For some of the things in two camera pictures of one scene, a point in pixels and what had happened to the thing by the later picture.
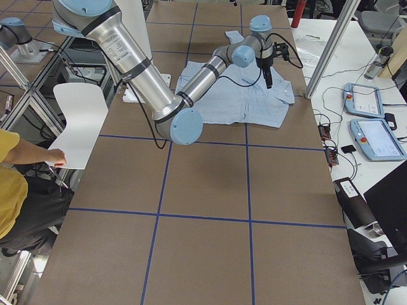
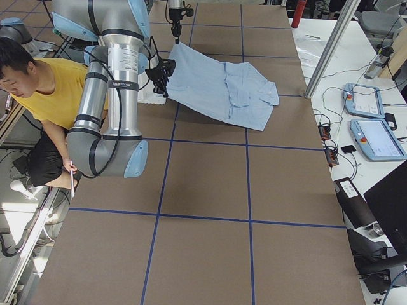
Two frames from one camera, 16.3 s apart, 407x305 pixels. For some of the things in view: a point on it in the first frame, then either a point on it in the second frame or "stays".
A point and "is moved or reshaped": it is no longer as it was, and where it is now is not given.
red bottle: x=297 y=13 stays
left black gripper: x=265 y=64 → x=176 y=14
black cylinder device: x=355 y=206 stays
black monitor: x=388 y=201 stays
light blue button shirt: x=240 y=94 is moved or reshaped
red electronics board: x=324 y=131 stays
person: x=32 y=210 → x=50 y=91
